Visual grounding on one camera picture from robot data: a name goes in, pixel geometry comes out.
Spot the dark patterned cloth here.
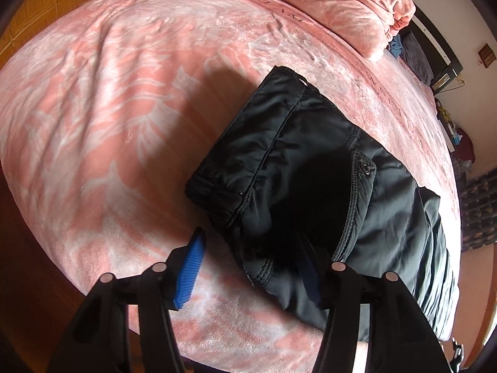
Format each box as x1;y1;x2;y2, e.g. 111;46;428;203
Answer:
461;171;497;254

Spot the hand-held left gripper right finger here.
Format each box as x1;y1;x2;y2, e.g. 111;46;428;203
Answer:
298;249;451;373

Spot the wooden wardrobe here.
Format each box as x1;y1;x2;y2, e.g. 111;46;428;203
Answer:
0;0;180;61

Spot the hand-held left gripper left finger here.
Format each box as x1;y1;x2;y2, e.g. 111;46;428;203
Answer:
47;227;206;373

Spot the dark grey pillow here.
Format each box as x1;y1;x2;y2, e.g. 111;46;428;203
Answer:
387;31;433;85

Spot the pink leaf-patterned blanket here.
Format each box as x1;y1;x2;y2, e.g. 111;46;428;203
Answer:
0;0;462;356

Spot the brown wall fixture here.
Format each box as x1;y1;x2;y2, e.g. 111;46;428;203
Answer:
477;44;496;67

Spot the black bed headboard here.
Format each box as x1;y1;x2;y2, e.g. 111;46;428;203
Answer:
400;5;464;94

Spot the folded pink quilt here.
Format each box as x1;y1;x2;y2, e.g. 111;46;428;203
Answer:
243;0;415;62

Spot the black jacket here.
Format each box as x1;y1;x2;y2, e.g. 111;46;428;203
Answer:
184;65;456;342

